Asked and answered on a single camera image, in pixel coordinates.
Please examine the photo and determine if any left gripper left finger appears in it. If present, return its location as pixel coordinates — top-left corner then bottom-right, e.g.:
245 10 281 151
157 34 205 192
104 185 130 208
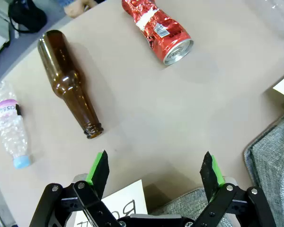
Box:
29 149 124 227

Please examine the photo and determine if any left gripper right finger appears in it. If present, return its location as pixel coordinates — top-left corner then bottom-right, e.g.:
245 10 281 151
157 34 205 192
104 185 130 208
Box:
191 151 277 227

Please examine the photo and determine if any crushed bottle with pink label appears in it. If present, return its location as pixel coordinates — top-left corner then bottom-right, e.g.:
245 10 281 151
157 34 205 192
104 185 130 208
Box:
0 80 32 170

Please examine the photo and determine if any brown glass bottle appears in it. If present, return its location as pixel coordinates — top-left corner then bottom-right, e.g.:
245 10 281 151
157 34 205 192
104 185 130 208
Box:
37 29 104 140

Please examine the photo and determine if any crushed red soda can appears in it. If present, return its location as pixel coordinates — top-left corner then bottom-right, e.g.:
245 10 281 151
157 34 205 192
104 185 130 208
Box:
122 0 195 66

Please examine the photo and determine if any person's right forearm denim sleeve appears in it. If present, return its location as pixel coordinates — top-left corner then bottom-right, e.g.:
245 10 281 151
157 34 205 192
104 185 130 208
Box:
53 0 81 7

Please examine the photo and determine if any grey felt basket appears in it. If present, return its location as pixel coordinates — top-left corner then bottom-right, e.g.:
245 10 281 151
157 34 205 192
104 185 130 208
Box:
151 186 242 227
243 111 284 227

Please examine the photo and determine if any person's right hand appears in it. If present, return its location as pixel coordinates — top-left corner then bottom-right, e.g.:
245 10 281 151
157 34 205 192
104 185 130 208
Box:
63 0 95 19

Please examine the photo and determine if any black backpack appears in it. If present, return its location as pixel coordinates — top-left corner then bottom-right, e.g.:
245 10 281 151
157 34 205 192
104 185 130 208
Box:
8 0 48 34

